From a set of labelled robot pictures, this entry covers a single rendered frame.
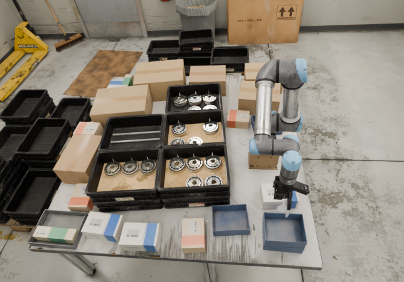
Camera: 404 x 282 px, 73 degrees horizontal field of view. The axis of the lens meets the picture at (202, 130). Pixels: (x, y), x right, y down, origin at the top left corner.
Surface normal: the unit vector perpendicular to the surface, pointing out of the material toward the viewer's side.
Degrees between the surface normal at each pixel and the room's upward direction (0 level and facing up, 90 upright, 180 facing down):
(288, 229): 0
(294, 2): 79
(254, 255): 0
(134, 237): 0
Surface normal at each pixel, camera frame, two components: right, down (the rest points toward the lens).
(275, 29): -0.11, 0.50
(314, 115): -0.07, -0.67
